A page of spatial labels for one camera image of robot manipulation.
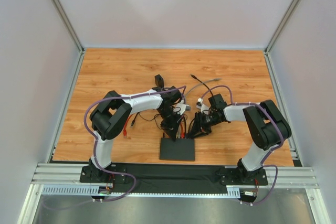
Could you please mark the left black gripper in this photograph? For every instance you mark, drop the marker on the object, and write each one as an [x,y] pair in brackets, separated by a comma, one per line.
[168,124]

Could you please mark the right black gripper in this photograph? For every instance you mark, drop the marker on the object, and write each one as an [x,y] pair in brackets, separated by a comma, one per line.
[199,122]

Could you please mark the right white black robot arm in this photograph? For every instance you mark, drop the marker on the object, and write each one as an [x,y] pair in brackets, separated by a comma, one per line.
[267,126]

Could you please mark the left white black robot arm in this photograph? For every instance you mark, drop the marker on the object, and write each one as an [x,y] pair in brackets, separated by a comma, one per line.
[106,118]

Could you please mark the black power adapter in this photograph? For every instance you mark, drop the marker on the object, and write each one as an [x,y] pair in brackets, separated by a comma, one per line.
[159,81]

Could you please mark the black cloth strip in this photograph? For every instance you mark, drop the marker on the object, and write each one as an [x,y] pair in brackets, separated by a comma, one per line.
[173,178]

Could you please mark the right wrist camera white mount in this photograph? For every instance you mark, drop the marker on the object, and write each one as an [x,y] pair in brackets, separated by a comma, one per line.
[201,106]

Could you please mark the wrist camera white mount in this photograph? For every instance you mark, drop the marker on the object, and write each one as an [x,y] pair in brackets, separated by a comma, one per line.
[181,108]
[201,106]

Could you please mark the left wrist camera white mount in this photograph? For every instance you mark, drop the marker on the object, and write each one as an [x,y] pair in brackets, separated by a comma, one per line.
[181,108]

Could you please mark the black network switch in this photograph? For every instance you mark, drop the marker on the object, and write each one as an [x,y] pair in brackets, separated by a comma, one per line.
[181,149]

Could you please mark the red ethernet cable loose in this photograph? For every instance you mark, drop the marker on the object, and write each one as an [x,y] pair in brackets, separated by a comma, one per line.
[125,127]

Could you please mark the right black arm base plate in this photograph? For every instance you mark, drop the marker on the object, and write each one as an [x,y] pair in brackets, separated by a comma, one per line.
[239,176]

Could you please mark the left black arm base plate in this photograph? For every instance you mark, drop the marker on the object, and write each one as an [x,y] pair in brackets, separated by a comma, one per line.
[91,174]

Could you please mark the grey slotted cable duct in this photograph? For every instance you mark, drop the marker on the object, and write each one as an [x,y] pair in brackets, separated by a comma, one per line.
[100,191]

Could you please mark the aluminium front rail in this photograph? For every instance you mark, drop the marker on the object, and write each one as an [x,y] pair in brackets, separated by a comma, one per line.
[282,177]

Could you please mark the right aluminium frame post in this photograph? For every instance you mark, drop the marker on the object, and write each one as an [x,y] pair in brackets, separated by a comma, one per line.
[286,17]

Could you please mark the aluminium frame post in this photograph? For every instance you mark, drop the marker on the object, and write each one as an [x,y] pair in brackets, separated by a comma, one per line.
[286,17]
[69,27]

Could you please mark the left aluminium frame post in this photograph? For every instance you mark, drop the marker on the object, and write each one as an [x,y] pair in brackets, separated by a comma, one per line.
[69,27]

